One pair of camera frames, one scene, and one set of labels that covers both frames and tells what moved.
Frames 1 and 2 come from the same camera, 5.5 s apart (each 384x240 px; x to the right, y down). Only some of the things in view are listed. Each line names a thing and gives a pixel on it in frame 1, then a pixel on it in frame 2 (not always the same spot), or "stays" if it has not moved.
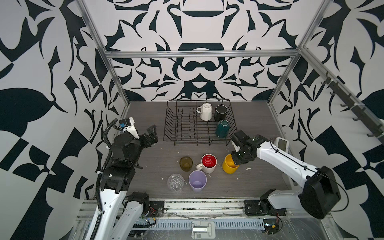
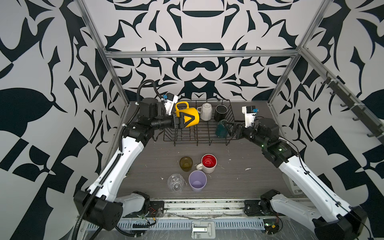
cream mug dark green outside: x=222 y=128 stays
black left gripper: x=146 y=141 -> x=179 y=123
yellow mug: x=228 y=165 -> x=190 y=110
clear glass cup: x=175 y=182 stays
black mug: x=221 y=111 stays
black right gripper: x=236 y=161 -> x=241 y=135
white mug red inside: x=208 y=163 stays
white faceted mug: x=205 y=111 stays
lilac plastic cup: x=197 y=180 stays
